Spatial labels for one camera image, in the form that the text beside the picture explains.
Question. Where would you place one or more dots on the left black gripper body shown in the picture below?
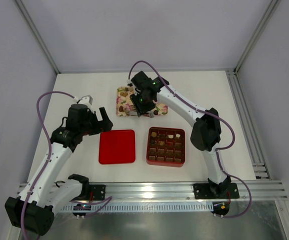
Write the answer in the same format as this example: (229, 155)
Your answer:
(97, 124)

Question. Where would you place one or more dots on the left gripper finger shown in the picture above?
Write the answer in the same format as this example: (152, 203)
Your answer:
(103, 114)
(106, 125)

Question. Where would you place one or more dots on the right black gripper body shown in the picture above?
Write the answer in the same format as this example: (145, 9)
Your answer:
(141, 107)

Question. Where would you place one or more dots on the red tin lid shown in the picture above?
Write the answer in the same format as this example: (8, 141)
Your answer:
(117, 147)

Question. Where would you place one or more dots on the round yellow chocolate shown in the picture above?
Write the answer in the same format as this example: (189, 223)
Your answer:
(153, 134)

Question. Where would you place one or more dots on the metal tongs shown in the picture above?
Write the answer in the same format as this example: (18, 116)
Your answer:
(133, 112)

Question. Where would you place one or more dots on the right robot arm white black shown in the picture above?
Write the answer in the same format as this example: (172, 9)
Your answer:
(206, 128)

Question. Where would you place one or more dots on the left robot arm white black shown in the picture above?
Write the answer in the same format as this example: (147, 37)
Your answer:
(35, 207)

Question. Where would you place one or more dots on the red chocolate box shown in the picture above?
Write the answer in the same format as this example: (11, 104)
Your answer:
(164, 155)

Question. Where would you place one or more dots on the floral tray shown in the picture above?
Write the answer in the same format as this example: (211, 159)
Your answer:
(125, 107)

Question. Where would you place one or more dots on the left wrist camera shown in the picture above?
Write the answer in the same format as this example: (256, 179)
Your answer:
(86, 100)

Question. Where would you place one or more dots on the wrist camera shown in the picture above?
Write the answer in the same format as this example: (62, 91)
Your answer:
(129, 83)
(86, 100)

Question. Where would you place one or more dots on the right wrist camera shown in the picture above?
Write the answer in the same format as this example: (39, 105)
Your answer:
(129, 83)

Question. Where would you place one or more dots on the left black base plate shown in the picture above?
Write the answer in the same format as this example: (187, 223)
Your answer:
(97, 192)

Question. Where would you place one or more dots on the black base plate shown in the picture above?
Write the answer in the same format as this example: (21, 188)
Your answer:
(204, 191)
(97, 192)

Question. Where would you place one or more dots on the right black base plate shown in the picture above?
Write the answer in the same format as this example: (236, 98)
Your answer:
(204, 191)

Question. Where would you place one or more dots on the slotted cable duct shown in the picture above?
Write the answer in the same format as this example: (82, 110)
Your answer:
(139, 207)

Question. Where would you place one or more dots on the aluminium rail right side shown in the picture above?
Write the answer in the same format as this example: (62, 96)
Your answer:
(255, 150)

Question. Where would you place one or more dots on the aluminium rail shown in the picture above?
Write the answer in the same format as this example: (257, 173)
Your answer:
(255, 150)
(260, 190)

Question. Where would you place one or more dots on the aluminium rail front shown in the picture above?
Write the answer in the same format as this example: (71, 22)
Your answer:
(260, 190)

